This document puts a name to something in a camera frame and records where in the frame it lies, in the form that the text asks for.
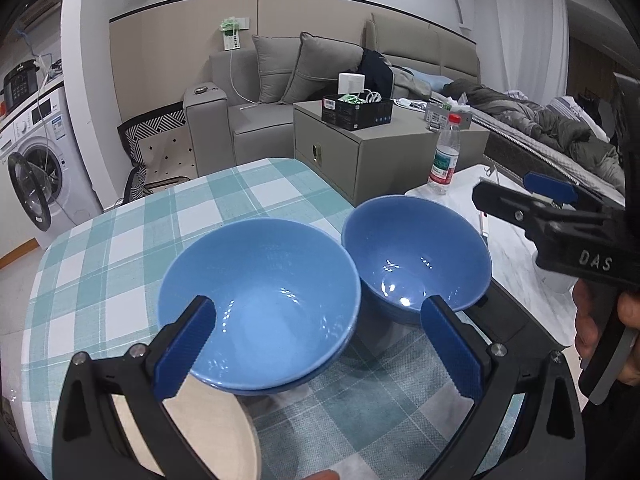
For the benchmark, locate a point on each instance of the grey cushion right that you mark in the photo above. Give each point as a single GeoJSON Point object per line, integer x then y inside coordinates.
{"type": "Point", "coordinates": [318, 64]}

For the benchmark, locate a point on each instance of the grey sofa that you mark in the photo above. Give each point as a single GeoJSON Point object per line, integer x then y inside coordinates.
{"type": "Point", "coordinates": [229, 126]}

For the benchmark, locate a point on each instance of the white washing machine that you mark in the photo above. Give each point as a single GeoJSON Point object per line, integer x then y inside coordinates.
{"type": "Point", "coordinates": [47, 174]}

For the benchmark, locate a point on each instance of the black pressure cooker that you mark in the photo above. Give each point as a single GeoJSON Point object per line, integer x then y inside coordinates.
{"type": "Point", "coordinates": [20, 83]}

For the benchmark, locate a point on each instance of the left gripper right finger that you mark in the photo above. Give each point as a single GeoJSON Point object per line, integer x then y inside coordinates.
{"type": "Point", "coordinates": [455, 343]}

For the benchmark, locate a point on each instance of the black box with cables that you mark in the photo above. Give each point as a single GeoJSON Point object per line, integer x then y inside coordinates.
{"type": "Point", "coordinates": [355, 116]}

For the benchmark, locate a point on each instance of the person's left hand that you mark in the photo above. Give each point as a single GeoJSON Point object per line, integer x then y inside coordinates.
{"type": "Point", "coordinates": [327, 474]}

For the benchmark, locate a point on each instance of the grey tissue box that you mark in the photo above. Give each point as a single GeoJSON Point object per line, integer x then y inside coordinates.
{"type": "Point", "coordinates": [437, 115]}

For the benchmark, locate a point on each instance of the white handled knife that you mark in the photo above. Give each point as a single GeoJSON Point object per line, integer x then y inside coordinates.
{"type": "Point", "coordinates": [484, 228]}

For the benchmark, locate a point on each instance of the person's right hand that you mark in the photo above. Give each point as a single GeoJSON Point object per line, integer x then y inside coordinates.
{"type": "Point", "coordinates": [588, 335]}

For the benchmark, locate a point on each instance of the range hood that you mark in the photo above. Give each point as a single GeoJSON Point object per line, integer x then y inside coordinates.
{"type": "Point", "coordinates": [33, 14]}

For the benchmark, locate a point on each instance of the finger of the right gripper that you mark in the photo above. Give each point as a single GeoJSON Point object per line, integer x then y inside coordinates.
{"type": "Point", "coordinates": [529, 213]}
{"type": "Point", "coordinates": [557, 191]}

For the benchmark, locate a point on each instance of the grey cushion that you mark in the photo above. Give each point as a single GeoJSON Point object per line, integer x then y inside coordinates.
{"type": "Point", "coordinates": [276, 58]}
{"type": "Point", "coordinates": [318, 64]}

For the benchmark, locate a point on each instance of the grey cushion left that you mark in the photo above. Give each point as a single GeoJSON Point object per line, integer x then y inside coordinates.
{"type": "Point", "coordinates": [276, 58]}

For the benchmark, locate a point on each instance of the teal checkered tablecloth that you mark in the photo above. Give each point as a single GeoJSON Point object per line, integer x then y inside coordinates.
{"type": "Point", "coordinates": [384, 410]}

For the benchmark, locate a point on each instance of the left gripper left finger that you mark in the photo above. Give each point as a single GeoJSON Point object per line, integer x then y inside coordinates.
{"type": "Point", "coordinates": [177, 346]}

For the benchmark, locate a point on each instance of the plastic water bottle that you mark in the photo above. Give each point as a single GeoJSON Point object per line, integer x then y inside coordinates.
{"type": "Point", "coordinates": [446, 155]}

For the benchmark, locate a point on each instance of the white power strip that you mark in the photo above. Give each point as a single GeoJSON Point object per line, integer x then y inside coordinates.
{"type": "Point", "coordinates": [230, 29]}

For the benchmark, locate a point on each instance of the blue bowl back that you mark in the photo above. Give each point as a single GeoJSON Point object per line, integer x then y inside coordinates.
{"type": "Point", "coordinates": [286, 297]}

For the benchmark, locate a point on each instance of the black patterned rug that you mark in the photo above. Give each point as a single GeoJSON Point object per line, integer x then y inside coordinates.
{"type": "Point", "coordinates": [159, 146]}

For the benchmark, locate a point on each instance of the cream plate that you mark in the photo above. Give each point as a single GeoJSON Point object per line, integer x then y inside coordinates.
{"type": "Point", "coordinates": [218, 429]}

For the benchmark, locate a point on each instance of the white charger box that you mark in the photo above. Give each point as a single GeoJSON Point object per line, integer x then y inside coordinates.
{"type": "Point", "coordinates": [350, 83]}

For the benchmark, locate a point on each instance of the large blue bowl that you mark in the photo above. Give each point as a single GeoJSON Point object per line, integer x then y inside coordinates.
{"type": "Point", "coordinates": [284, 387]}

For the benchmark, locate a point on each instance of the grey bedside cabinet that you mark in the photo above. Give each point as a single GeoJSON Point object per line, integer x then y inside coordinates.
{"type": "Point", "coordinates": [381, 160]}

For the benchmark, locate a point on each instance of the metal phone stand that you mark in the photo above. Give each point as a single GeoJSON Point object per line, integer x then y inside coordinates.
{"type": "Point", "coordinates": [491, 173]}

